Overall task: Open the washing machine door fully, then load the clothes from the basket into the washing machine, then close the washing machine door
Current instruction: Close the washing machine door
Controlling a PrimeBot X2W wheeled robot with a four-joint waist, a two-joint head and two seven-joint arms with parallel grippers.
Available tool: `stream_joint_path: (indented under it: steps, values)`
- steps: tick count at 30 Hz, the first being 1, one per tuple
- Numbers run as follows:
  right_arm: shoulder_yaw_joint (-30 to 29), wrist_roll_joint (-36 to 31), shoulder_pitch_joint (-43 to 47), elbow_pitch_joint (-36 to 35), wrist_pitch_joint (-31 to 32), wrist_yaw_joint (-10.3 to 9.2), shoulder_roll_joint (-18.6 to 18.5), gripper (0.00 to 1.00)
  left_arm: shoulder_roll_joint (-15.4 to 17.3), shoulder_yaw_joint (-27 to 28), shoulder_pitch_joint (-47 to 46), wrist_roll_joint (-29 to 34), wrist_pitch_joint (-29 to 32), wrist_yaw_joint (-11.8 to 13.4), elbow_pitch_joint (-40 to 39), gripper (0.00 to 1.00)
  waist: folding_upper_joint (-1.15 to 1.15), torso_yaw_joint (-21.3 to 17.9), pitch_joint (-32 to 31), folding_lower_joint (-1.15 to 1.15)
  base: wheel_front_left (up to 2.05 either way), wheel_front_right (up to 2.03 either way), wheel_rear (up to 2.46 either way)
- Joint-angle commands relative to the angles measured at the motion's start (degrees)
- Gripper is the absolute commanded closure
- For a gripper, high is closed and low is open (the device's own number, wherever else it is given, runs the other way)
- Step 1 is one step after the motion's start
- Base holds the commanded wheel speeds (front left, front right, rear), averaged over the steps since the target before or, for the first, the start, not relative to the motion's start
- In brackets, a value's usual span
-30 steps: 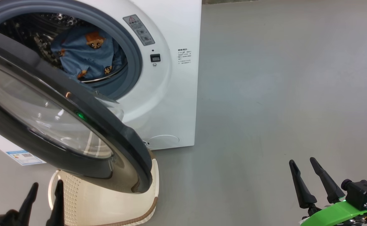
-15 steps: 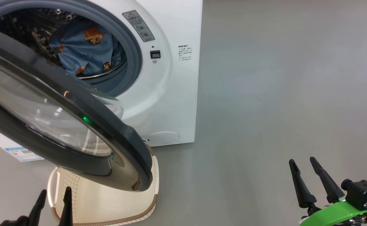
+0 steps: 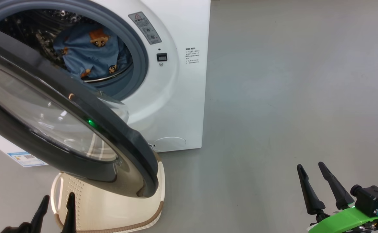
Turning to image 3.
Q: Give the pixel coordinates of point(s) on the cream perforated laundry basket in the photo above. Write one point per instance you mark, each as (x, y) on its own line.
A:
(111, 210)

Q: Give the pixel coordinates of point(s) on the blue energy label sticker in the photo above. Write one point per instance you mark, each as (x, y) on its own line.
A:
(27, 159)

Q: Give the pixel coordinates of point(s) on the blue bear print garment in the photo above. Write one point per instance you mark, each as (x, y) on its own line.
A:
(88, 55)

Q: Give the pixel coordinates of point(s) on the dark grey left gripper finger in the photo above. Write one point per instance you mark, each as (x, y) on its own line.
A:
(70, 213)
(40, 213)

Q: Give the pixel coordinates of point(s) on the perforated steel drum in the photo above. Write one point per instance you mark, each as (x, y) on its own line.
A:
(43, 32)

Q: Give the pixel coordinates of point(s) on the black door latch socket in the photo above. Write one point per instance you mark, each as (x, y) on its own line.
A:
(161, 57)

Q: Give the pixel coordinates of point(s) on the grey warning sticker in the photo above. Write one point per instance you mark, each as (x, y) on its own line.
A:
(144, 28)

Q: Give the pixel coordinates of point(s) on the white front-load washing machine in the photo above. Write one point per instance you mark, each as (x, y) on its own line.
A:
(182, 97)

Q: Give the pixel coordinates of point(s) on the dark grey round washer door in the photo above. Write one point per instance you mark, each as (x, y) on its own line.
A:
(79, 106)

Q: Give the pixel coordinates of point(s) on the round filter cover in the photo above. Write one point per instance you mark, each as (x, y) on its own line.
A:
(171, 144)

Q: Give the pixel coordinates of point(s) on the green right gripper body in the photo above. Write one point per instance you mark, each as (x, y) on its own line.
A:
(344, 221)

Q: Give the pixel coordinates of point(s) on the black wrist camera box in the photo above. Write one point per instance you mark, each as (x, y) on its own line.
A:
(372, 199)

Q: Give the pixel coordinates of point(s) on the grey rubber door gasket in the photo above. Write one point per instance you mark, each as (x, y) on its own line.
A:
(137, 51)

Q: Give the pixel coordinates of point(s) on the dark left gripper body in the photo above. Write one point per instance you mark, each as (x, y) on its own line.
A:
(16, 228)

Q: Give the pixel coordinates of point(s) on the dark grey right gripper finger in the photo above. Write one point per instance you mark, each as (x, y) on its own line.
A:
(308, 191)
(336, 187)

